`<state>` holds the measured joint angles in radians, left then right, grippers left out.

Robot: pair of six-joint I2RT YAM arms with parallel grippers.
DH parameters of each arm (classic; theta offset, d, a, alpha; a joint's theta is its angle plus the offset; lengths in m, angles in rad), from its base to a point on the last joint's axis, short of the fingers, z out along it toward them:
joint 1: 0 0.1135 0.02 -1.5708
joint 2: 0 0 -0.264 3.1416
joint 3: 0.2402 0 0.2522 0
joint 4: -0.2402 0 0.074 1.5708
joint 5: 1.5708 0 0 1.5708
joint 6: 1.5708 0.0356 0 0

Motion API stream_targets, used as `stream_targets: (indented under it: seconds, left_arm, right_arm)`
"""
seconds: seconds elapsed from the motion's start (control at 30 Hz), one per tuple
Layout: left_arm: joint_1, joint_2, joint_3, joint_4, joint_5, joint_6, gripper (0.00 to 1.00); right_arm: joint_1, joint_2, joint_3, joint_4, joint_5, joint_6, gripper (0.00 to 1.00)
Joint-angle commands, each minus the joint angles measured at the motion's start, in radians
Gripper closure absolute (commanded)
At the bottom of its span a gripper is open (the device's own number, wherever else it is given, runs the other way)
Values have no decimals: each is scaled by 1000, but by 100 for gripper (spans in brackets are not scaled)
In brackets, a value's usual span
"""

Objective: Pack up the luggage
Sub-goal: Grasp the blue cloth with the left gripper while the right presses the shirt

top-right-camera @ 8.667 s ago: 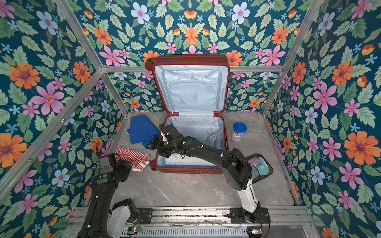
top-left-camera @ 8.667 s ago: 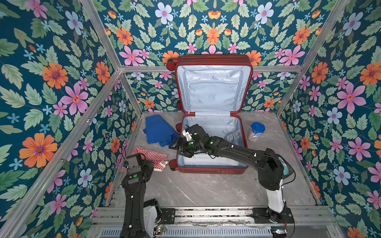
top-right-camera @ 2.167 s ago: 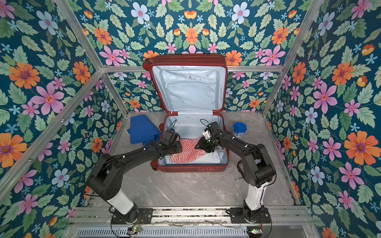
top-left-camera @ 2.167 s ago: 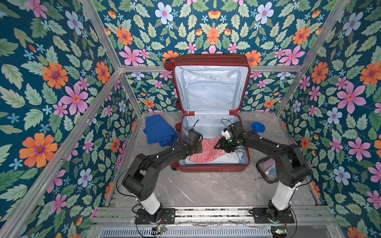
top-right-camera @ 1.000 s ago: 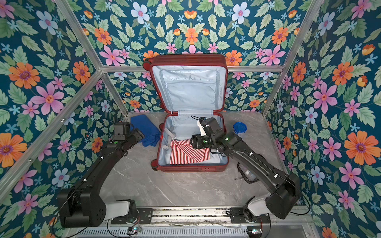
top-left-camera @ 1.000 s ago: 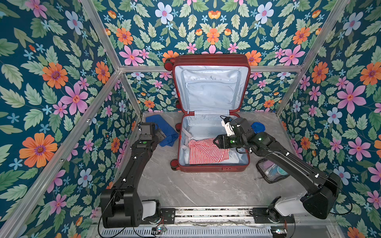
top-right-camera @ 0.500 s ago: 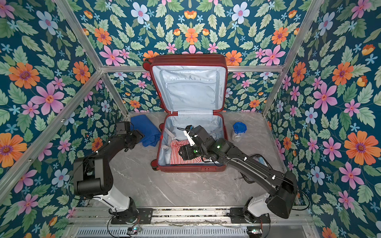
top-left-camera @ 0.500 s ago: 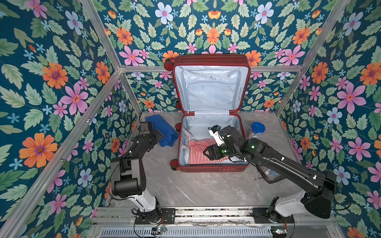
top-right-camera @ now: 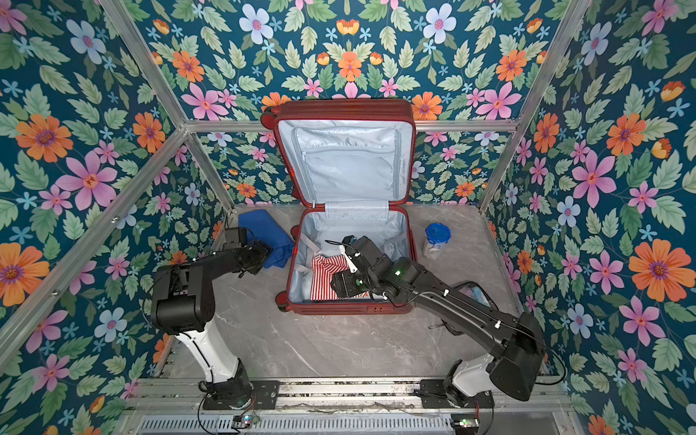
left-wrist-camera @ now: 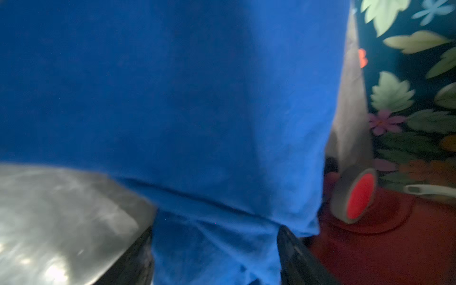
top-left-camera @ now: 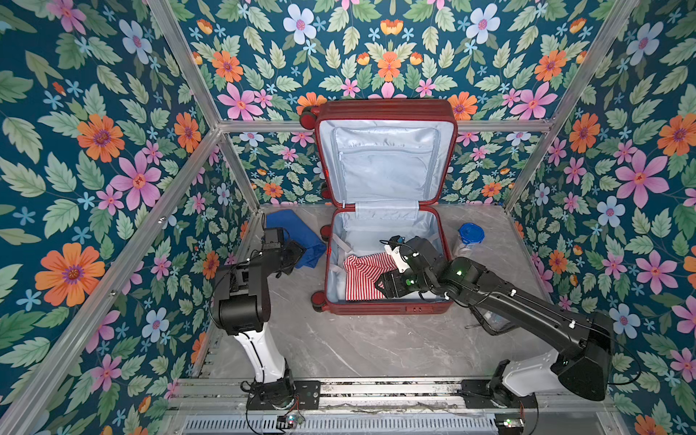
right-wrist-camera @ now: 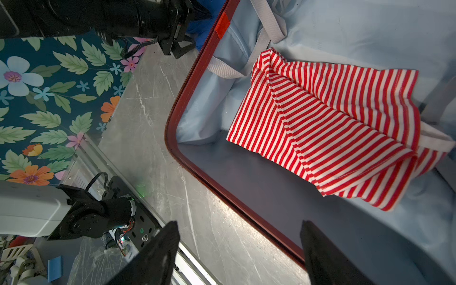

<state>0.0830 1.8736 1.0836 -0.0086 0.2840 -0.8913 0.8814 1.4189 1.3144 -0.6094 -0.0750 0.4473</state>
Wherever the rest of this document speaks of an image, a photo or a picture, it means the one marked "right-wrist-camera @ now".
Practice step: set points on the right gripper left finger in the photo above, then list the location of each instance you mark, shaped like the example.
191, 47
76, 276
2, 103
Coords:
155, 263

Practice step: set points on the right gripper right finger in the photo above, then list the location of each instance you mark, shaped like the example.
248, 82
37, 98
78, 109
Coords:
325, 263

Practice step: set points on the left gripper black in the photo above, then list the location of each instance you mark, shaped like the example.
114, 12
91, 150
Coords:
180, 14

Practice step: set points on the blue shirt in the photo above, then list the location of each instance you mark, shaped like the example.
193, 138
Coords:
200, 29

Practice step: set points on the red hard-shell suitcase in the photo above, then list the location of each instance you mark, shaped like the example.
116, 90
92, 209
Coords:
415, 242

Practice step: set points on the red white striped shirt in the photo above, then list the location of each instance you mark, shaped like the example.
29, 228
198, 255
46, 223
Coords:
350, 131

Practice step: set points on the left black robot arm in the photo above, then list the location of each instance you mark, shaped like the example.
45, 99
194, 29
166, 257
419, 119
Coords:
161, 22

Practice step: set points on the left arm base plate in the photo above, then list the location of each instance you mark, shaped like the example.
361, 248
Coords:
118, 210

